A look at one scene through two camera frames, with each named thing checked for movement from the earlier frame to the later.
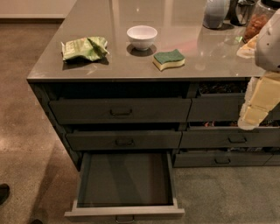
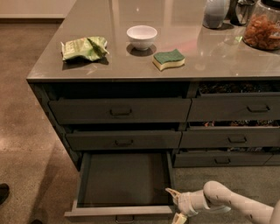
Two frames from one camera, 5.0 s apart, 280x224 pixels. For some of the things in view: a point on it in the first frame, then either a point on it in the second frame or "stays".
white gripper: x=269 y=48 to x=184 y=203
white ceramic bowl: x=142 y=36 stays
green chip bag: x=93 y=47 stays
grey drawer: x=123 y=139 stays
